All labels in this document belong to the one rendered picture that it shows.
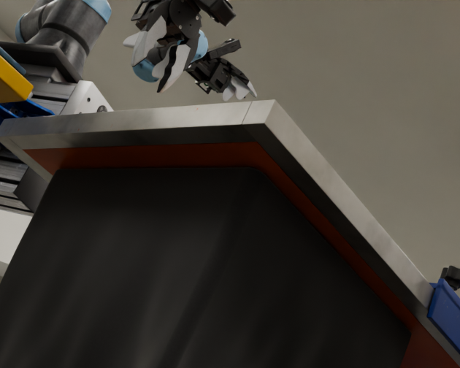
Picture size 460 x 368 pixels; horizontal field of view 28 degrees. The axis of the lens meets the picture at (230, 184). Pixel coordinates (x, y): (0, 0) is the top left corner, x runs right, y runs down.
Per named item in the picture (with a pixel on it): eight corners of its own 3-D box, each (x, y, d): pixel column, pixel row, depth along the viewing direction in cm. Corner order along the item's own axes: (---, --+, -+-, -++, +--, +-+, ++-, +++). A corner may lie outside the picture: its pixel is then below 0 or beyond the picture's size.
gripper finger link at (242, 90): (247, 110, 248) (221, 90, 245) (258, 93, 250) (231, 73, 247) (253, 108, 245) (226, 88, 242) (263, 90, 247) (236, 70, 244)
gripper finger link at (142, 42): (112, 69, 140) (146, 34, 145) (139, 66, 136) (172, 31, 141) (102, 52, 138) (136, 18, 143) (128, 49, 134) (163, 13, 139)
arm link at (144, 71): (150, 60, 221) (168, 25, 226) (123, 68, 230) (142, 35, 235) (172, 79, 225) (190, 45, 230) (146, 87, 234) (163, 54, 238)
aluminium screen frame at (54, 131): (264, 123, 113) (275, 98, 114) (-7, 136, 152) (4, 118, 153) (499, 392, 161) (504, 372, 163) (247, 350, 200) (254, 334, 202)
